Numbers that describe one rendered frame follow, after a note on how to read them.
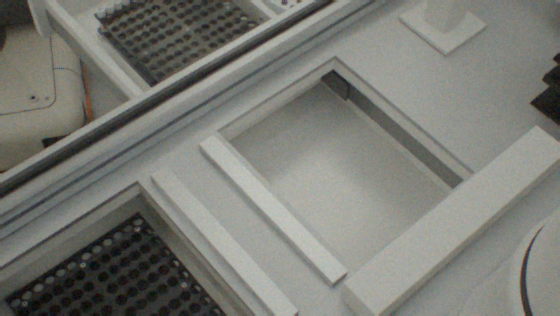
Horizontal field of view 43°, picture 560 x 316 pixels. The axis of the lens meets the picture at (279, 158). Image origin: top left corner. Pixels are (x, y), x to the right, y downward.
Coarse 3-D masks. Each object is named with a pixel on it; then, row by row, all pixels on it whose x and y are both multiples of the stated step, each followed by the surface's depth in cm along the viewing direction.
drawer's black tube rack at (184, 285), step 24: (120, 240) 82; (144, 240) 82; (96, 264) 83; (120, 264) 84; (144, 264) 83; (168, 264) 80; (48, 288) 78; (72, 288) 78; (96, 288) 78; (120, 288) 78; (144, 288) 81; (168, 288) 79; (192, 288) 82; (24, 312) 80; (48, 312) 76; (72, 312) 77; (96, 312) 77; (120, 312) 77; (144, 312) 77; (168, 312) 80; (192, 312) 77; (216, 312) 80
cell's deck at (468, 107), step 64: (512, 0) 102; (320, 64) 93; (384, 64) 93; (448, 64) 94; (512, 64) 94; (192, 128) 86; (448, 128) 87; (512, 128) 88; (128, 192) 82; (192, 192) 81; (0, 256) 75; (256, 256) 76
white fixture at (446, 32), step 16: (432, 0) 94; (448, 0) 91; (464, 0) 93; (400, 16) 98; (416, 16) 98; (432, 16) 95; (448, 16) 93; (464, 16) 96; (416, 32) 97; (432, 32) 96; (448, 32) 96; (464, 32) 96; (448, 48) 94
